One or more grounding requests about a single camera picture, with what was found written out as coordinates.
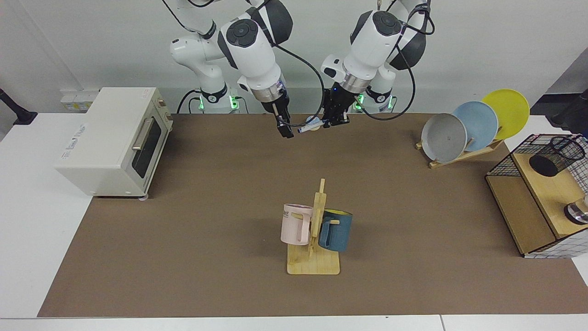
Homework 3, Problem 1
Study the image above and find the white marker with blue cap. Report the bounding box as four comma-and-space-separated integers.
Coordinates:
298, 117, 328, 134

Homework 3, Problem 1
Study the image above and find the black mesh pen holder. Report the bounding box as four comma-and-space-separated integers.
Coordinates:
529, 136, 587, 178

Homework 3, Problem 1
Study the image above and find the pink cup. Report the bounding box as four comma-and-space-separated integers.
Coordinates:
281, 204, 314, 246

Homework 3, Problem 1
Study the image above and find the grey plate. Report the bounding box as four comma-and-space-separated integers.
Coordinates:
421, 114, 468, 163

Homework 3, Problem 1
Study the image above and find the dark blue cup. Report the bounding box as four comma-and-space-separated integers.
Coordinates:
318, 209, 353, 252

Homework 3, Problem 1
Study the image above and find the wooden plate rack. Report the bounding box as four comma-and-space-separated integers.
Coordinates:
416, 138, 504, 169

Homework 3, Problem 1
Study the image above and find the light blue plate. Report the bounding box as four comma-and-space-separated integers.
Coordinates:
452, 101, 499, 151

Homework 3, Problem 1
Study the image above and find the wooden cup stand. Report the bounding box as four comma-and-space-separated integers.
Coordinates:
287, 178, 341, 275

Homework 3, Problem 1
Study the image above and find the brown table cloth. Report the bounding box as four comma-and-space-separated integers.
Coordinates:
37, 113, 588, 318

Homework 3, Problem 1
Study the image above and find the yellow plate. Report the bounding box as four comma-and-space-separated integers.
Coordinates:
481, 89, 530, 141

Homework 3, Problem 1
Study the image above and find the pale toaster oven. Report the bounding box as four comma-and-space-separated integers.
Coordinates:
54, 87, 174, 199

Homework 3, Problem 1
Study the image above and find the white socket box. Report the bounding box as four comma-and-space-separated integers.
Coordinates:
60, 90, 99, 113

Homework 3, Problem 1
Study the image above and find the black object at table edge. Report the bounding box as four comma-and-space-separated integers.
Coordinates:
550, 90, 588, 138

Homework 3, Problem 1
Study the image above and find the black clamp stand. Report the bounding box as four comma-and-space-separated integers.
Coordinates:
0, 88, 38, 126

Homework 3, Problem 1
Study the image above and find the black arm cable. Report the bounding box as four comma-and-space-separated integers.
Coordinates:
269, 41, 326, 127
354, 0, 435, 121

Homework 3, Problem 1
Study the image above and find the black base cable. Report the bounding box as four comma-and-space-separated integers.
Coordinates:
178, 89, 203, 114

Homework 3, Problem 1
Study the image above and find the wire basket with wooden floor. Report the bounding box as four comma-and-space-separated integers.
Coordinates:
486, 133, 588, 259

